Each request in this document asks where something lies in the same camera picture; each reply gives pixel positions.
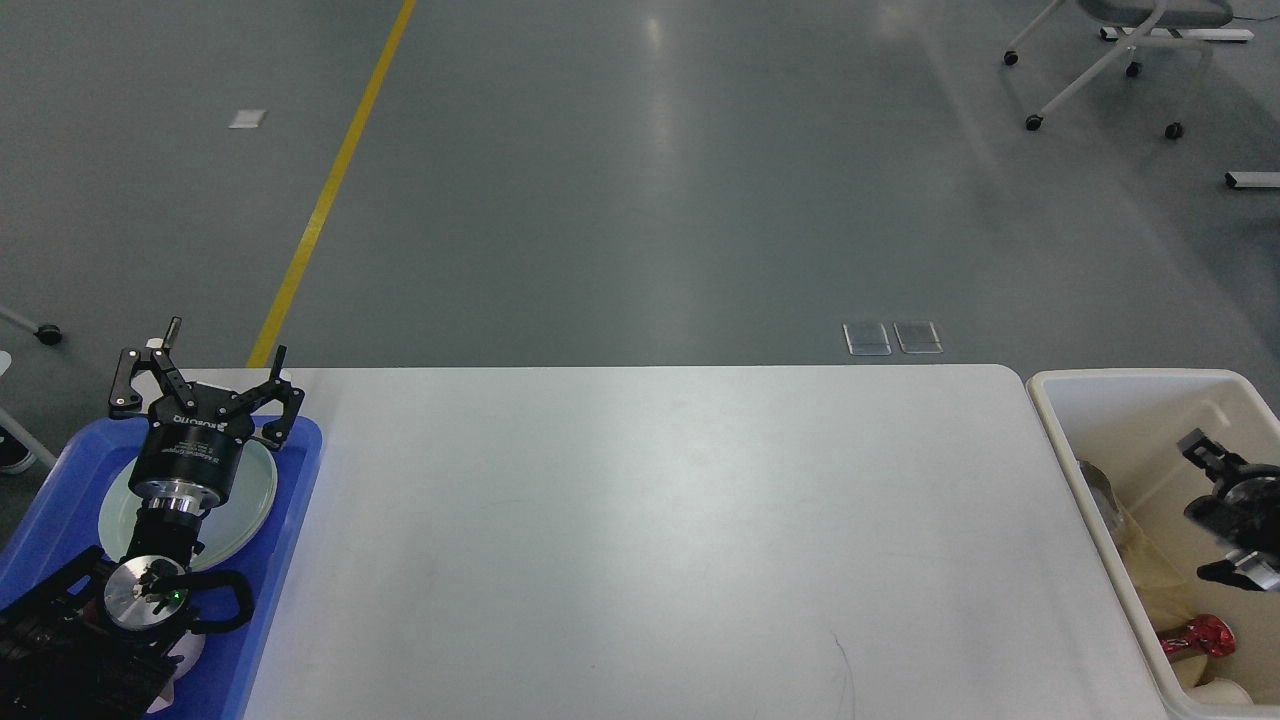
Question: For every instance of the right floor socket plate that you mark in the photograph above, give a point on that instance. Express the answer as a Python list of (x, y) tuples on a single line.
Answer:
[(918, 338)]

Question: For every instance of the red foil candy wrapper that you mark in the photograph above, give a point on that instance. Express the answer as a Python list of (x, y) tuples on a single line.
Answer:
[(1205, 635)]

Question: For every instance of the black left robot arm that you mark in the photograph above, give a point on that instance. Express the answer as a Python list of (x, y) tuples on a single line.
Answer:
[(97, 638)]

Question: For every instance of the blue plastic tray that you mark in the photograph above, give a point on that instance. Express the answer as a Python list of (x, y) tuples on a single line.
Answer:
[(64, 520)]

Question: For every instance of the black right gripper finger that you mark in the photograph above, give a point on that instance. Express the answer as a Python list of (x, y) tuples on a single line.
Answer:
[(1256, 571), (1219, 465)]

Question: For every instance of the white furniture foot right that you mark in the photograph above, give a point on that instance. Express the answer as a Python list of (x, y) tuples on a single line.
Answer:
[(1252, 179)]

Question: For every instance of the white paper cup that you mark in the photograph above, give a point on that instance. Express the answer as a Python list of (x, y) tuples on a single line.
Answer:
[(1220, 691)]

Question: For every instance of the aluminium foil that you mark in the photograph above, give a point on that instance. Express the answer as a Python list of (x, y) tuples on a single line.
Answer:
[(1108, 506)]

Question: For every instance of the white floor marker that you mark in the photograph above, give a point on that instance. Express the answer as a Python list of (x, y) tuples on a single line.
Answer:
[(248, 119)]

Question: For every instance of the white office chair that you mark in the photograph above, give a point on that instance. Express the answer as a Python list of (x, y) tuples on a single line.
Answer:
[(1145, 16)]

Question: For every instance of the left floor socket plate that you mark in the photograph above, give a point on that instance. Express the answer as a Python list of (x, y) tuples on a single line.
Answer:
[(867, 339)]

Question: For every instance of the pink mug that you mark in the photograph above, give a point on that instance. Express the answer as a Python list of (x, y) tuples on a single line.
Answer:
[(186, 653)]

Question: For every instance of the white table leg base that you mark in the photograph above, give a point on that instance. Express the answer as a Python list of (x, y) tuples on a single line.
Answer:
[(1219, 35)]

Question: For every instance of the chair leg with caster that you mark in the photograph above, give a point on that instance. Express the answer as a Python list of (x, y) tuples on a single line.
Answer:
[(46, 333)]

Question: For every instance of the white plastic bin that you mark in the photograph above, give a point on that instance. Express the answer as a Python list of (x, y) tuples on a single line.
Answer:
[(1128, 423)]

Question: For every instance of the brown paper bag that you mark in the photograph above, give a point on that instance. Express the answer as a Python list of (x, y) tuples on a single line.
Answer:
[(1162, 590)]

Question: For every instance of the floor socket plate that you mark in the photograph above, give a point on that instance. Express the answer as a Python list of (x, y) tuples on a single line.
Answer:
[(918, 338), (867, 339)]

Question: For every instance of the mint green plate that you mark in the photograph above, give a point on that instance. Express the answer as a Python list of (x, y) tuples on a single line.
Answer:
[(117, 514)]

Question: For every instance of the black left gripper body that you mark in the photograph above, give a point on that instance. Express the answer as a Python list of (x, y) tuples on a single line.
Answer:
[(189, 463)]

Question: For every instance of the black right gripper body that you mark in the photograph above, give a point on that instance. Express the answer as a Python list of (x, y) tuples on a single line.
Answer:
[(1243, 515)]

